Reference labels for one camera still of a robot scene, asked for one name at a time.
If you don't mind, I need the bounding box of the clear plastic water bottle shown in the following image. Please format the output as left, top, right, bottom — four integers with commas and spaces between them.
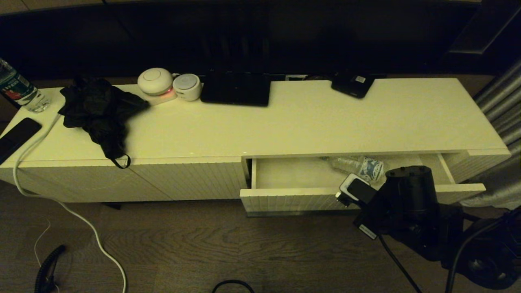
320, 155, 386, 183

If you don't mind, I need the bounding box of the white fluted drawer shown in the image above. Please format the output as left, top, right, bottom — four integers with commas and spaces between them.
239, 153, 487, 215

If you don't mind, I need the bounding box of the white low cabinet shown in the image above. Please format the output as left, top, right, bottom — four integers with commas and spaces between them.
0, 78, 512, 204

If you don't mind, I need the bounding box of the small black labelled box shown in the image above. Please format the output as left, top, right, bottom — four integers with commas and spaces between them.
331, 74, 375, 99

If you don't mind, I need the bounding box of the grey curtain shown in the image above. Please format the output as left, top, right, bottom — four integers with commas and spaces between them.
460, 59, 521, 211

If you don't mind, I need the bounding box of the black router box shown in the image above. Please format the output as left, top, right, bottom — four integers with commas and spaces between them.
200, 70, 272, 108

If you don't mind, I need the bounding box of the large black television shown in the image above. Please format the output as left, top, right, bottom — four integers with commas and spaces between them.
0, 1, 483, 82

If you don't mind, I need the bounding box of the dark angular panel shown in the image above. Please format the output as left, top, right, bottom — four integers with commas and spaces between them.
450, 0, 521, 55

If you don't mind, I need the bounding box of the white cylindrical speaker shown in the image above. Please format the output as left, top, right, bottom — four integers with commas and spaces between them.
173, 74, 202, 102

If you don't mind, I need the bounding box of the white flat charging base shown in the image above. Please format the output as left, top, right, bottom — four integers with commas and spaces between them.
140, 89, 178, 107

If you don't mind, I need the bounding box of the white dome shaped device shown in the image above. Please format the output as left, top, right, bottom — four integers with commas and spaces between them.
138, 68, 175, 97

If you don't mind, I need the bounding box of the black crumpled cloth bag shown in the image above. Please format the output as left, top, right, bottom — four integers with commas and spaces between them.
59, 77, 150, 169

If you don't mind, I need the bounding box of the black smartphone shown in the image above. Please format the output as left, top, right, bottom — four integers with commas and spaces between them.
0, 118, 43, 165

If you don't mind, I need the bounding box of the green labelled water bottle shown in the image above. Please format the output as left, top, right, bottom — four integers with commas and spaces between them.
0, 58, 51, 114

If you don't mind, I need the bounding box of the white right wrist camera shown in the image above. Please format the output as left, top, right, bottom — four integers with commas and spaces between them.
335, 173, 378, 208

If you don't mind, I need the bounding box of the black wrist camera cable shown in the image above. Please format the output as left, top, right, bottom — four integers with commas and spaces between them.
378, 235, 423, 293

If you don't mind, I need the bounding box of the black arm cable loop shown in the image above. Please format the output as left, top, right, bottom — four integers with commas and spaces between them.
446, 210, 521, 293

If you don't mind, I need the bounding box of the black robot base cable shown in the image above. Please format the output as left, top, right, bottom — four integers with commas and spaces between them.
212, 280, 255, 293

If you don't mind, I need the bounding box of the black coiled cable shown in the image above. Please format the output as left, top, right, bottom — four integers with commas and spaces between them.
35, 244, 68, 293

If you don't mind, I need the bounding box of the thin white cable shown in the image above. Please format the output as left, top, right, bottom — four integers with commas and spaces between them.
34, 212, 53, 269

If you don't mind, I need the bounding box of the thick white power cable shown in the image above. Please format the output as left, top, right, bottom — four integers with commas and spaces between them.
13, 113, 127, 293

